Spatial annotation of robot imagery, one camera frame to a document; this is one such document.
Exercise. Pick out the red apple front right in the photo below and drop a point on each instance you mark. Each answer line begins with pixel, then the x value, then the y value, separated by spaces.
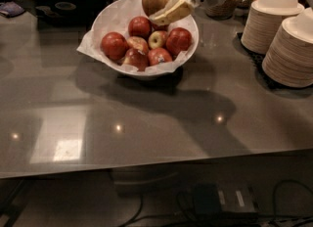
pixel 159 56

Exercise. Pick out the black laptop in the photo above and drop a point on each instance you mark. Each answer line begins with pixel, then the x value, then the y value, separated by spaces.
pixel 64 12

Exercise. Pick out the black box under table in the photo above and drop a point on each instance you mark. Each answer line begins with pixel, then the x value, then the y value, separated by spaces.
pixel 211 198

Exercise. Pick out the white bowl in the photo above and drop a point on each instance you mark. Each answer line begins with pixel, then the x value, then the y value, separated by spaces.
pixel 146 74

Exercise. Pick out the small yellow-red apple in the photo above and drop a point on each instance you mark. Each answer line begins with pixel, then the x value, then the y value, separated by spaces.
pixel 157 39

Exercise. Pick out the red apple back top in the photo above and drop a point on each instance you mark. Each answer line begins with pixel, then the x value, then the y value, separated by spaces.
pixel 159 27

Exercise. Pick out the red apple far left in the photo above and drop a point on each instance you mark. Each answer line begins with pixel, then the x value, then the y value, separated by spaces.
pixel 114 46

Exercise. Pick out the black mat under plates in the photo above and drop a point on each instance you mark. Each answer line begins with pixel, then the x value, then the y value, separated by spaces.
pixel 261 76

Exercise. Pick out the small pale red apple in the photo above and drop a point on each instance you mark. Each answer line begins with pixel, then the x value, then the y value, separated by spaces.
pixel 138 43

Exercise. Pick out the glass jar with grains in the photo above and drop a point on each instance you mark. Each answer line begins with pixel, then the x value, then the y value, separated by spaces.
pixel 223 11

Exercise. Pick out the stack of paper plates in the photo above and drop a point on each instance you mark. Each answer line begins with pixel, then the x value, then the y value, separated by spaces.
pixel 289 60
pixel 263 21

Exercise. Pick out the red apple far right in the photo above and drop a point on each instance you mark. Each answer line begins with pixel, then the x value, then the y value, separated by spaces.
pixel 179 39

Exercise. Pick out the white paper bowl liner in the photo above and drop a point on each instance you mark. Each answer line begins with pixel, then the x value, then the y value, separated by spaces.
pixel 112 14

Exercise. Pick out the red apple back left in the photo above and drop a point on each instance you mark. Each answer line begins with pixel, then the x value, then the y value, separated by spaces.
pixel 140 26

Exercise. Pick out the red apple front left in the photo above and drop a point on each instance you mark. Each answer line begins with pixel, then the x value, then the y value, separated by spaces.
pixel 136 58

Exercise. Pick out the left stack of paper plates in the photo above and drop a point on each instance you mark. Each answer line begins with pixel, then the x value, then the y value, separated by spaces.
pixel 263 21

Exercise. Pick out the dark blue pouch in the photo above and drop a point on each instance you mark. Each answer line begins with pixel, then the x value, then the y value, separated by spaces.
pixel 10 10

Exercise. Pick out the right stack of paper plates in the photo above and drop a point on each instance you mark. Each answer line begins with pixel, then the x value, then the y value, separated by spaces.
pixel 289 60

